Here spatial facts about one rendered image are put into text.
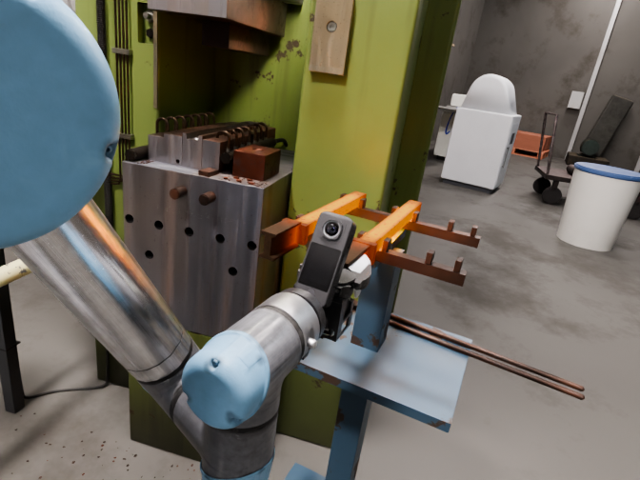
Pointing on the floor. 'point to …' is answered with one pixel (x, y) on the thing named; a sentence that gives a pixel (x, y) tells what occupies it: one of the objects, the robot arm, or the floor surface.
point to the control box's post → (14, 402)
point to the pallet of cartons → (528, 141)
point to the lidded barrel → (597, 205)
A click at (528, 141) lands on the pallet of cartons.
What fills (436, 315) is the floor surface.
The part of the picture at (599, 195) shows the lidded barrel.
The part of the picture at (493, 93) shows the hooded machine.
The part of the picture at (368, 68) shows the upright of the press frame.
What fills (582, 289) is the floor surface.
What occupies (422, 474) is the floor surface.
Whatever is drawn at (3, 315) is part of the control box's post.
